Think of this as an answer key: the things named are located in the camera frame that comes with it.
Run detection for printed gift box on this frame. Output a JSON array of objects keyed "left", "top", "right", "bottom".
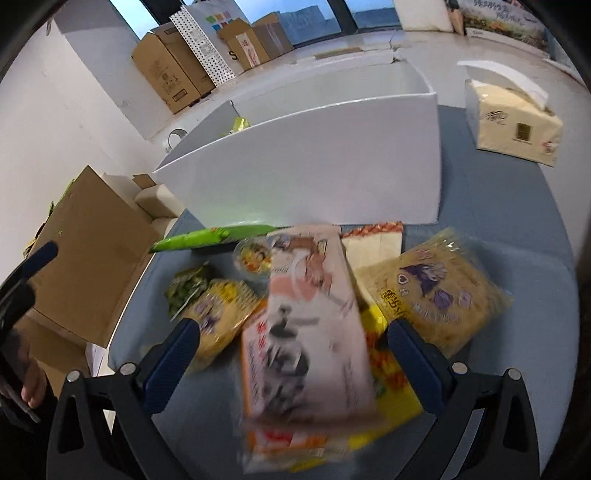
[{"left": 464, "top": 0, "right": 552, "bottom": 51}]

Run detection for white cardboard box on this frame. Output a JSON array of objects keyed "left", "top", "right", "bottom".
[{"left": 152, "top": 60, "right": 441, "bottom": 229}]

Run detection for blue grey tablecloth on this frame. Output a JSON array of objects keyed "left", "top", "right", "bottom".
[{"left": 108, "top": 104, "right": 583, "bottom": 480}]

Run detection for white paper towel pack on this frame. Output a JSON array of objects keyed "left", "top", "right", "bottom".
[{"left": 394, "top": 0, "right": 455, "bottom": 32}]

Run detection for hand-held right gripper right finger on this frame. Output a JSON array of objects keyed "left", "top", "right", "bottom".
[{"left": 387, "top": 318, "right": 541, "bottom": 480}]

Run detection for yellow purple-print snack packet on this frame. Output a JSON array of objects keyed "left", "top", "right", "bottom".
[
  {"left": 182, "top": 277, "right": 262, "bottom": 372},
  {"left": 372, "top": 227, "right": 515, "bottom": 358}
]

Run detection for cream tissue pack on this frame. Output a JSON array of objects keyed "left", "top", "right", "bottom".
[{"left": 457, "top": 60, "right": 565, "bottom": 167}]

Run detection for dark green snack packet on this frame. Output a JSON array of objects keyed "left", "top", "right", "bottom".
[{"left": 165, "top": 262, "right": 218, "bottom": 319}]

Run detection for polka-dot paper bag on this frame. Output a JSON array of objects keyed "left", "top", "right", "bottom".
[{"left": 182, "top": 0, "right": 252, "bottom": 86}]

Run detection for long green snack packet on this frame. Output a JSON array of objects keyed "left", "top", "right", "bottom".
[{"left": 150, "top": 223, "right": 280, "bottom": 254}]

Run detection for cream sofa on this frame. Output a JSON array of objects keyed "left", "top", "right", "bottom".
[{"left": 134, "top": 182, "right": 183, "bottom": 236}]

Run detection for black window frame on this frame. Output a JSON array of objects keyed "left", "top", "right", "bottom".
[{"left": 111, "top": 0, "right": 398, "bottom": 47}]

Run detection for clear jelly cup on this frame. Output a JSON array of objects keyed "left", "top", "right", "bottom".
[{"left": 233, "top": 237, "right": 273, "bottom": 278}]

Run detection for green packets in carton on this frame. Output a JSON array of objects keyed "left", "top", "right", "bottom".
[{"left": 48, "top": 178, "right": 77, "bottom": 217}]

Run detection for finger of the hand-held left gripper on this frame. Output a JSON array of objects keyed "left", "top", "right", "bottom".
[{"left": 0, "top": 241, "right": 60, "bottom": 302}]

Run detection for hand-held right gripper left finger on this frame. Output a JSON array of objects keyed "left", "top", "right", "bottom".
[{"left": 46, "top": 318, "right": 204, "bottom": 480}]

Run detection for large open cardboard box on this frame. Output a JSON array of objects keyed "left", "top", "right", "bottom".
[{"left": 25, "top": 165, "right": 160, "bottom": 349}]

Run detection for person's left hand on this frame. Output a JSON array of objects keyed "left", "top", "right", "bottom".
[{"left": 16, "top": 332, "right": 48, "bottom": 410}]

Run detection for small open cardboard box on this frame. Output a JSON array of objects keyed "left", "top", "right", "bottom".
[{"left": 217, "top": 13, "right": 296, "bottom": 71}]

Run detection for beige orange-edged snack packet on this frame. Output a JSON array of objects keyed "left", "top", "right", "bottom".
[{"left": 341, "top": 220, "right": 404, "bottom": 305}]

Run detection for pink white snack packet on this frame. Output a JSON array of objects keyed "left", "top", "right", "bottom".
[{"left": 239, "top": 224, "right": 386, "bottom": 475}]

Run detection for yellow orange snack packet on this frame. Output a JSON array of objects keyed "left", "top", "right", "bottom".
[{"left": 348, "top": 302, "right": 424, "bottom": 450}]

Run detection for tall brown carton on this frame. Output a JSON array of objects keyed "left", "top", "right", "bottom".
[{"left": 131, "top": 23, "right": 218, "bottom": 115}]

